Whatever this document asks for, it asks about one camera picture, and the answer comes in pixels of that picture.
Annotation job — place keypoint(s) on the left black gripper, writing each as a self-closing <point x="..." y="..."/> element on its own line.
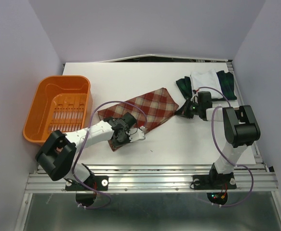
<point x="127" y="141"/>

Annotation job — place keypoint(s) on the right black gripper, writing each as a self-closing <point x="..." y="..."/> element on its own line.
<point x="183" y="110"/>

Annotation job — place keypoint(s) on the red plaid skirt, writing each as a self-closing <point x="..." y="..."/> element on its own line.
<point x="151" y="110"/>

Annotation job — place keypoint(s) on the white garment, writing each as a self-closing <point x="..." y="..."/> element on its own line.
<point x="206" y="79"/>

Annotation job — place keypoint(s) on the green plaid skirt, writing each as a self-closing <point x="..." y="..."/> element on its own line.
<point x="226" y="81"/>

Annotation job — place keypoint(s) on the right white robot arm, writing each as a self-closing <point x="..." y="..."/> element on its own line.
<point x="241" y="128"/>

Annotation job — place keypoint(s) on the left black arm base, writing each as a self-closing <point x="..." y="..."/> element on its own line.
<point x="91" y="194"/>

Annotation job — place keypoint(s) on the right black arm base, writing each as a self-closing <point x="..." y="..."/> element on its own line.
<point x="217" y="186"/>

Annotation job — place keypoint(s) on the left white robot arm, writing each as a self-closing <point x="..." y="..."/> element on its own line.
<point x="57" y="155"/>

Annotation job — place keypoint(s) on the orange plastic bin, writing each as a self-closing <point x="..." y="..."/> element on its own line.
<point x="60" y="103"/>

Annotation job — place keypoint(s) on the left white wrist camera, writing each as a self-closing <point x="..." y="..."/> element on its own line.
<point x="137" y="134"/>

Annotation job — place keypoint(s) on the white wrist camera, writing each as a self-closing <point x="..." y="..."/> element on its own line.
<point x="194" y="96"/>
<point x="137" y="134"/>

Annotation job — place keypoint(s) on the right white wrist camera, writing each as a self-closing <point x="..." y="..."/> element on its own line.
<point x="194" y="96"/>

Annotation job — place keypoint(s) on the aluminium rail frame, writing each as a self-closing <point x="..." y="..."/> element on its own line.
<point x="46" y="205"/>

